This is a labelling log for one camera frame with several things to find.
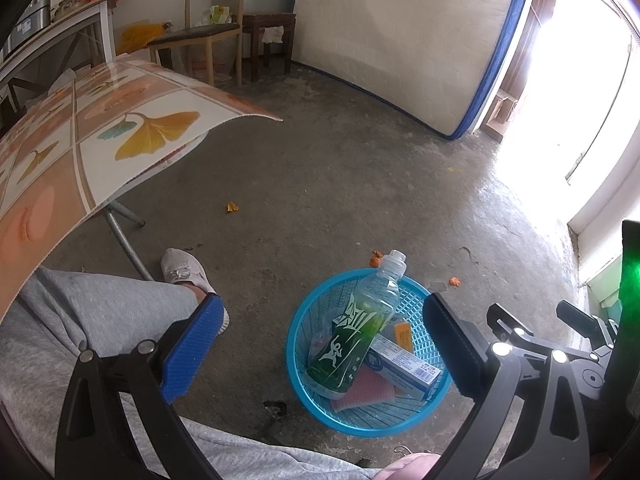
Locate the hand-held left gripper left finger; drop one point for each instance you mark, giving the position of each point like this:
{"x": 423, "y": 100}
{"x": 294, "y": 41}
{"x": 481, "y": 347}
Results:
{"x": 192, "y": 350}

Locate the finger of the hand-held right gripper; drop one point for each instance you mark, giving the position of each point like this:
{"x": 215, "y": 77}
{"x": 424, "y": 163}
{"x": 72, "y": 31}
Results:
{"x": 582, "y": 317}
{"x": 502, "y": 321}

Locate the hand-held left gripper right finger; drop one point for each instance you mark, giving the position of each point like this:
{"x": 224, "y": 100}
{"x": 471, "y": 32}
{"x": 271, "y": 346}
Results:
{"x": 455, "y": 345}

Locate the orange white medicine box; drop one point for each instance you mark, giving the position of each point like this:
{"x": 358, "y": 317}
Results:
{"x": 403, "y": 336}

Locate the blue white toothpaste box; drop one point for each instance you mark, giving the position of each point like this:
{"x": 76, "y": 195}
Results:
{"x": 400, "y": 365}

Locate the pink mesh sponge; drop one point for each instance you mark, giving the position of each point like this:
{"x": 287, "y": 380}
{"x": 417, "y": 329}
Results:
{"x": 367, "y": 390}

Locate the green plastic bottle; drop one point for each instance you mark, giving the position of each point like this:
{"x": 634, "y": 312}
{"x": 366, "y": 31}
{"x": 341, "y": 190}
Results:
{"x": 345, "y": 345}

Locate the blue plastic basket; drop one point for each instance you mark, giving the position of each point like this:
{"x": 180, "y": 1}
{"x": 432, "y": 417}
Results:
{"x": 370, "y": 422}

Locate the white sneaker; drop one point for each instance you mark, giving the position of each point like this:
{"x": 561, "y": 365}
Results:
{"x": 182, "y": 267}

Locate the small black object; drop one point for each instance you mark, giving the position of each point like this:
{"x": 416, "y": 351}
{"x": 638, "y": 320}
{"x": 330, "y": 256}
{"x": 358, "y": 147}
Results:
{"x": 275, "y": 410}

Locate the metal table leg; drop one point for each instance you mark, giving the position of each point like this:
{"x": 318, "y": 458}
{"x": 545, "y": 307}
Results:
{"x": 125, "y": 245}

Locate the pink clothing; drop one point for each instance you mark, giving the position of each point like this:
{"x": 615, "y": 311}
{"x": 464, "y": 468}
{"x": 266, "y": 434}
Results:
{"x": 410, "y": 467}

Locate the brown cardboard box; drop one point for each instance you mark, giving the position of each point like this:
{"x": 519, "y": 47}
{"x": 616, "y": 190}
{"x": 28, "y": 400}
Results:
{"x": 500, "y": 110}

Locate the white mattress blue edge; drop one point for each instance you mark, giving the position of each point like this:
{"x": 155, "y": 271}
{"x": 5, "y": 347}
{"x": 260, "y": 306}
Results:
{"x": 400, "y": 35}

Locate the wooden chair black seat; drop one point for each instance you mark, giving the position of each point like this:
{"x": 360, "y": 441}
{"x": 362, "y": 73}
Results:
{"x": 195, "y": 35}

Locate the orange plastic bag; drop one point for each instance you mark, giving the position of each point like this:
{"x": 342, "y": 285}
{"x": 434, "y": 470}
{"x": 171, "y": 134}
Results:
{"x": 142, "y": 35}

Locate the white cloth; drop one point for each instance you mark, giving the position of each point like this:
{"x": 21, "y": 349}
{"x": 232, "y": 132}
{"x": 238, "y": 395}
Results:
{"x": 272, "y": 35}

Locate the white printed bag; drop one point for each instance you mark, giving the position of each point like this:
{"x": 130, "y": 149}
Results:
{"x": 217, "y": 14}

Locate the dark wooden stool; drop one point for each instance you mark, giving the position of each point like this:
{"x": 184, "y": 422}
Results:
{"x": 265, "y": 19}

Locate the white side table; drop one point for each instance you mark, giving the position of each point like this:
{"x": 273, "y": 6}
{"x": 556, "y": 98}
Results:
{"x": 55, "y": 30}

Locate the steel pot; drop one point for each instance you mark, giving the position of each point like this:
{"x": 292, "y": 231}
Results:
{"x": 30, "y": 20}

